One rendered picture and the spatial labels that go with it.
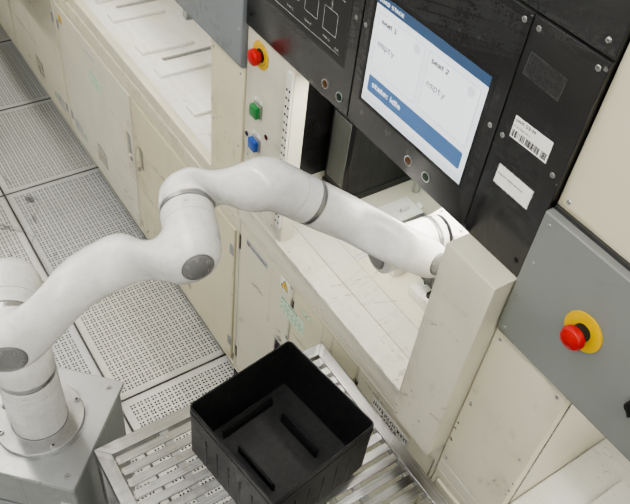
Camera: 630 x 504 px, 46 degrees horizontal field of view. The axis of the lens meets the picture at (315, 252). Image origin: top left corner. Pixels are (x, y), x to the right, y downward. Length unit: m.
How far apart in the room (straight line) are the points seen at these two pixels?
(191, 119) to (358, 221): 1.10
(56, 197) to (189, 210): 2.15
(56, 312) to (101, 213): 1.94
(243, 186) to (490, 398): 0.60
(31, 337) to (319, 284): 0.76
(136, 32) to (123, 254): 1.58
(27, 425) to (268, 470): 0.52
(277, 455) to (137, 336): 1.27
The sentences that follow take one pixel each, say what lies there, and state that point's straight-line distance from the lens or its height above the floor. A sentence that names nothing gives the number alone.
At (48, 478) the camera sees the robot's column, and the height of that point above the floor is 0.76.
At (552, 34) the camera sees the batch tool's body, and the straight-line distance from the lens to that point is 1.07.
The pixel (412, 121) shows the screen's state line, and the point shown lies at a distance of 1.33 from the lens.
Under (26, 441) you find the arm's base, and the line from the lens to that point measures 1.77.
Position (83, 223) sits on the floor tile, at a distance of 3.30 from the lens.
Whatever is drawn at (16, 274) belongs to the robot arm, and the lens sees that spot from 1.51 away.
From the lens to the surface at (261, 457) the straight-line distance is 1.70.
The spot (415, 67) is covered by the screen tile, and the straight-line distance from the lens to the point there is 1.29.
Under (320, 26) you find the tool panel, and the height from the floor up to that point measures 1.54.
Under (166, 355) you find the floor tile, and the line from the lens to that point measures 2.81.
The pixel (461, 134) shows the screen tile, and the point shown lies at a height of 1.56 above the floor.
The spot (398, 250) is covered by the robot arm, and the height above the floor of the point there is 1.28.
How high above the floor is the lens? 2.26
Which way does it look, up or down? 46 degrees down
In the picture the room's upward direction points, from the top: 8 degrees clockwise
